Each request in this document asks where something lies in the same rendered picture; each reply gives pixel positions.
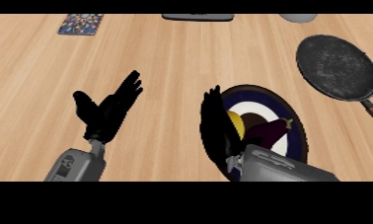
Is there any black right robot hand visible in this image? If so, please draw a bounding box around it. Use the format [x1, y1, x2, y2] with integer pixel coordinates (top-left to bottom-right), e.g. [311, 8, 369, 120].
[198, 85, 251, 166]

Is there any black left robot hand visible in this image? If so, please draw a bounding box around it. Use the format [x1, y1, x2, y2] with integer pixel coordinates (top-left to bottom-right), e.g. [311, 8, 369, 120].
[71, 69, 145, 145]

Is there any yellow lemon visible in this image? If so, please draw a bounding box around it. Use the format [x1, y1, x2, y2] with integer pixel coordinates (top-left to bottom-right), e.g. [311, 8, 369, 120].
[226, 110, 247, 141]

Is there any dark blue and white plate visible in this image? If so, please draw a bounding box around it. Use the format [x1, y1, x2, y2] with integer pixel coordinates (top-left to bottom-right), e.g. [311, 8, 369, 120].
[202, 84, 310, 182]

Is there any black frying pan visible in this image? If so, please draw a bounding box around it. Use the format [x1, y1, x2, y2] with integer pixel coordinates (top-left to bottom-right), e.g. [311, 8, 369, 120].
[295, 34, 373, 118]

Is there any dark purple eggplant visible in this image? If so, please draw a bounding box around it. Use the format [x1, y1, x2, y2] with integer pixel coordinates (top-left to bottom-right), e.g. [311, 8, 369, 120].
[241, 117, 295, 150]

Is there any colourful patterned tile piece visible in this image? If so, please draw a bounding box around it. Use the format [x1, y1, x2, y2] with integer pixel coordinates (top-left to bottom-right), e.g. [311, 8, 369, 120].
[58, 14, 105, 37]

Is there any dark grey flat appliance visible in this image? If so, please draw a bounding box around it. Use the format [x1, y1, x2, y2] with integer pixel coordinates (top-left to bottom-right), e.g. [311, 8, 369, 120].
[161, 14, 236, 23]

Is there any grey rounded object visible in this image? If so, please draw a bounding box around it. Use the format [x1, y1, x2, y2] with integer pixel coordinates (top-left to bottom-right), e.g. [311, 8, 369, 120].
[279, 14, 319, 24]

